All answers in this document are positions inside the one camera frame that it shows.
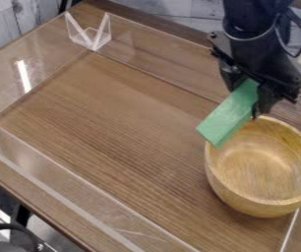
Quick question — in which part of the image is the brown wooden bowl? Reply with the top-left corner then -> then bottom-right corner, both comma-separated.
205,116 -> 301,218

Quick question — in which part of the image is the black table leg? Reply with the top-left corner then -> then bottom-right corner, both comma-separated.
15,205 -> 32,226

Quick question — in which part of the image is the clear acrylic tray wall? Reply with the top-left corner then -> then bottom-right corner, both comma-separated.
0,5 -> 301,252

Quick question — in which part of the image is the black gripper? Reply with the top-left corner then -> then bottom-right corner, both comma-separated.
209,31 -> 301,118

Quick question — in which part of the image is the green rectangular block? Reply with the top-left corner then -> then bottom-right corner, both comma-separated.
195,79 -> 259,148

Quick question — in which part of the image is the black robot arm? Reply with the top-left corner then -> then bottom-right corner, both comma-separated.
209,0 -> 301,116

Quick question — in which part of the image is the black cable lower left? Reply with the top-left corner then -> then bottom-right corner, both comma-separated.
0,222 -> 39,252

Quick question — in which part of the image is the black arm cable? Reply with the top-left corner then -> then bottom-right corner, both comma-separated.
222,6 -> 301,59

